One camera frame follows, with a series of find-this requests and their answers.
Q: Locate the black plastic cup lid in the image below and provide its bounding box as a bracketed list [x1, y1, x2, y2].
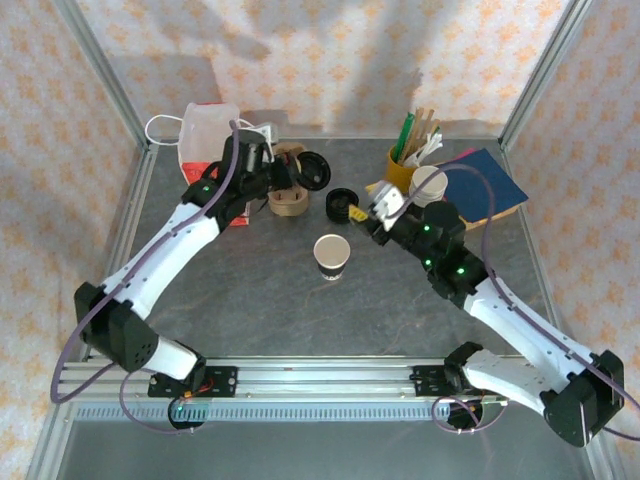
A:
[298, 152, 333, 193]

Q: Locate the paper coffee cup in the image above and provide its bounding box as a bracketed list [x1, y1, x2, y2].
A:
[313, 234, 351, 283]

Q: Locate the red white paper bag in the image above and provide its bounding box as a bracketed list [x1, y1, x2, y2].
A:
[143, 102, 274, 229]

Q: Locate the stack of pulp cup carriers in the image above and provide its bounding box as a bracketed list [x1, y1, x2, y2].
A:
[269, 142, 309, 218]

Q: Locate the yellow holder cup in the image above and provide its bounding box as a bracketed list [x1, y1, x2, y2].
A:
[384, 144, 420, 195]

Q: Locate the stack of paper cups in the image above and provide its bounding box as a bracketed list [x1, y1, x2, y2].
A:
[408, 165, 448, 206]

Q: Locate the tan napkin stack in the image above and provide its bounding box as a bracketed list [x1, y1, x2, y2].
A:
[457, 199, 524, 235]

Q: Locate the white wrapped straw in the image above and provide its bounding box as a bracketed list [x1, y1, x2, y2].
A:
[403, 142, 445, 169]
[405, 130, 444, 164]

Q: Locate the blue napkin stack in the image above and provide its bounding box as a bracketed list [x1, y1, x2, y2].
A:
[432, 148, 530, 221]

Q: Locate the green straw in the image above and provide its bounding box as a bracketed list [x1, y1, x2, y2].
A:
[393, 112, 417, 164]

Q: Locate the wooden stirrer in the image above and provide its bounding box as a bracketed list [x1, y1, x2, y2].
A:
[419, 118, 442, 151]
[403, 107, 426, 154]
[412, 110, 435, 156]

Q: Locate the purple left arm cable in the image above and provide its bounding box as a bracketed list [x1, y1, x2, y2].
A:
[51, 118, 251, 436]

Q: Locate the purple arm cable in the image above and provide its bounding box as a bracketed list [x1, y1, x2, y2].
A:
[397, 163, 640, 441]
[51, 118, 251, 436]

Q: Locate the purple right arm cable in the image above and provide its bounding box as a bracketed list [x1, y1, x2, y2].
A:
[397, 163, 640, 441]

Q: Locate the aluminium table side rail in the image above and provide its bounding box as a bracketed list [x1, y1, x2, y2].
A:
[27, 139, 161, 480]
[499, 139, 621, 480]

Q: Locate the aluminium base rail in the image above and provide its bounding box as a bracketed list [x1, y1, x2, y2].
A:
[54, 355, 509, 402]

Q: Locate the aluminium frame post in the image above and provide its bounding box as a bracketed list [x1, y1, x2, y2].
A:
[52, 0, 154, 151]
[498, 0, 596, 151]

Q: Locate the grey slotted cable duct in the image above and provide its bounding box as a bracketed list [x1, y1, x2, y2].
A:
[67, 402, 454, 422]

